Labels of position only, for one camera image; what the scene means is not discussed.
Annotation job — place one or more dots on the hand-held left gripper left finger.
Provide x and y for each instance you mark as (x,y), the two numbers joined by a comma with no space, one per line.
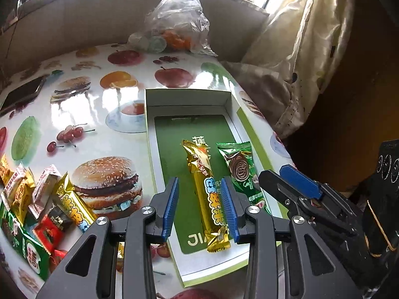
(170,206)

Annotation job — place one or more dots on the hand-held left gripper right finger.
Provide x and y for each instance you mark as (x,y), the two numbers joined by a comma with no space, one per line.
(229,212)

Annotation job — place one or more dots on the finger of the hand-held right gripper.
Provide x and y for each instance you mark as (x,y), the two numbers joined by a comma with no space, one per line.
(276,187)
(300,181)

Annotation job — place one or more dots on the long gold snack bar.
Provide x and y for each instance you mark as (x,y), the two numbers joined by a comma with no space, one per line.
(202,187)
(73,207)

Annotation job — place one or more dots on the green cookie packet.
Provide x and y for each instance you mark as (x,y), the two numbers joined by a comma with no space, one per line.
(240,165)

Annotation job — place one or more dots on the white and green cardboard box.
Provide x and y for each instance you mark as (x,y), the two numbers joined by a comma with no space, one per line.
(168,149)

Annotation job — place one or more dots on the small black snack packet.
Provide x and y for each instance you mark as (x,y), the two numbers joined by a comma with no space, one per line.
(59,219)

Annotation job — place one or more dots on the large green snack packet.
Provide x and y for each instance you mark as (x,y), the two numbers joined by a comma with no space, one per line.
(28,249)

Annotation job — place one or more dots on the small yellow candy packet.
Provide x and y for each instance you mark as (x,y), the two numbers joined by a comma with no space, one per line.
(4,171)

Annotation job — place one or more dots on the cream patterned curtain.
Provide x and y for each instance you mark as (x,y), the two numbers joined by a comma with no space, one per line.
(296,53)

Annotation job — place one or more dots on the round white jelly cup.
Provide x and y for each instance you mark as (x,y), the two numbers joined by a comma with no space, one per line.
(136,39)
(156,44)

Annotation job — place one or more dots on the orange fruits in bag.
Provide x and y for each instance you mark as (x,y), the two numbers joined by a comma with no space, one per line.
(175,37)

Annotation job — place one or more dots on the black smartphone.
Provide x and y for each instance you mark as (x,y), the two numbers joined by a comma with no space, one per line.
(21,93)

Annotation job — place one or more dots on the clear plastic bag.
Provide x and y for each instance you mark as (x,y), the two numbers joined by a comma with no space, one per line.
(177,12)

